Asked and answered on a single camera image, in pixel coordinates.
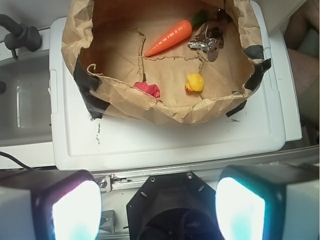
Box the black cable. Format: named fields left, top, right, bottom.
left=0, top=151, right=36, bottom=171

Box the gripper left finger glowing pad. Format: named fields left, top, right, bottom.
left=0, top=169, right=102, bottom=240

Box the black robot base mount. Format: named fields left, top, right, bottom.
left=126, top=172, right=223, bottom=240

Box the yellow rubber duck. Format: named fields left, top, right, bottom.
left=184, top=73, right=204, bottom=93

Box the clear plastic tub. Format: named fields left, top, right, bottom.
left=0, top=50, right=52, bottom=147

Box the brown paper bag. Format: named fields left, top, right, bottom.
left=61, top=0, right=271, bottom=126

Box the orange toy carrot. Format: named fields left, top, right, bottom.
left=144, top=11, right=208, bottom=58

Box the red crumpled paper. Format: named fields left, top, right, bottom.
left=133, top=81, right=161, bottom=99

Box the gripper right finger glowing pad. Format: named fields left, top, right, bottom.
left=215, top=163, right=320, bottom=240

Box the white plastic bin lid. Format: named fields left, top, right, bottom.
left=49, top=17, right=286, bottom=171

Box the silver keys bunch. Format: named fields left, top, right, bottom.
left=187, top=21, right=224, bottom=62

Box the black clamp knob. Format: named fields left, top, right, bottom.
left=0, top=14, right=42, bottom=52

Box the metal corner bracket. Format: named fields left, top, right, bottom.
left=99, top=209, right=116, bottom=234

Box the aluminium frame rail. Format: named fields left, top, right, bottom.
left=92, top=145, right=320, bottom=192

